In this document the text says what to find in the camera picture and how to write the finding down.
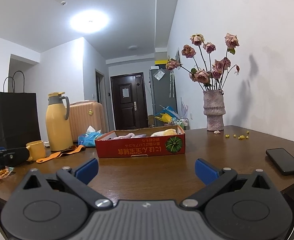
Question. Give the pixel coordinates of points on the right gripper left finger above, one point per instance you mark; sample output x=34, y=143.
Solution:
x=76, y=180

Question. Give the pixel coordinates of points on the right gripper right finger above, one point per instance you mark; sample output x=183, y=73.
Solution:
x=215, y=181

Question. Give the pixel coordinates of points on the white yellow plush toy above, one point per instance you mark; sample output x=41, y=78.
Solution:
x=167, y=132

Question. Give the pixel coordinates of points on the lavender towel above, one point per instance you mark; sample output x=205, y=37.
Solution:
x=129, y=136

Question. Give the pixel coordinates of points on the snack packet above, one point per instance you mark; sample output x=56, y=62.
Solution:
x=4, y=173

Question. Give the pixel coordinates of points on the yellow ceramic mug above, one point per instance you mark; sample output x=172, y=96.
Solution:
x=36, y=150

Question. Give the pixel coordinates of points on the blue tissue pack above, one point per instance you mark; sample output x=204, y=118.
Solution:
x=88, y=139

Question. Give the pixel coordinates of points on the black paper shopping bag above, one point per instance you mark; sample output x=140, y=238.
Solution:
x=18, y=118

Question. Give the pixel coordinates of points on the yellow petal crumbs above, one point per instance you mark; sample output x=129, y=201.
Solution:
x=238, y=136

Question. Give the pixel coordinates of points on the yellow thermos jug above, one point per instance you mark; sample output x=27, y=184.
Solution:
x=57, y=122

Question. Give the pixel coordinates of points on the red cardboard box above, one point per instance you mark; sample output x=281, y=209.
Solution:
x=148, y=146

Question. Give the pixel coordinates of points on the pink ribbed suitcase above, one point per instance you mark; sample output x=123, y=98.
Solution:
x=84, y=114

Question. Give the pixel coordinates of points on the black smartphone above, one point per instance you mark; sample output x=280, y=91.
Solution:
x=282, y=159

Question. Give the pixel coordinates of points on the pink textured vase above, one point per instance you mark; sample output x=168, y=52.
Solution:
x=214, y=109

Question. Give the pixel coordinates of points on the yellow blue toy pile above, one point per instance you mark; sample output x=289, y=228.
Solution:
x=167, y=115

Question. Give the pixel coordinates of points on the dark entrance door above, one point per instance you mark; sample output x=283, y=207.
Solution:
x=129, y=101

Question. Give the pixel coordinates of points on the dried pink roses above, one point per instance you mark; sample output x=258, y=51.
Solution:
x=209, y=74

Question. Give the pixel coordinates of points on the grey refrigerator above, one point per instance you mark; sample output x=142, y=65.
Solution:
x=163, y=91

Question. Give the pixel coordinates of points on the ceiling light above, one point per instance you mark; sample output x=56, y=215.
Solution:
x=89, y=21

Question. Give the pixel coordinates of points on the wire storage cart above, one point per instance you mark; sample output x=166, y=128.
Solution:
x=183, y=123

